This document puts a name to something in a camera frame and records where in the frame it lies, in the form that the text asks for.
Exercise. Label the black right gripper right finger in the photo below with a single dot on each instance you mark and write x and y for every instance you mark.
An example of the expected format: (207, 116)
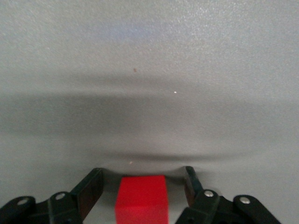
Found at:
(210, 205)

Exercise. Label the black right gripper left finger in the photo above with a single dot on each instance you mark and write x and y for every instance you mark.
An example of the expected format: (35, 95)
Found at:
(63, 205)

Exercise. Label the small red cube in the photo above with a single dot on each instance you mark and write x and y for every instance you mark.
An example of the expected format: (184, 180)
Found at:
(142, 198)

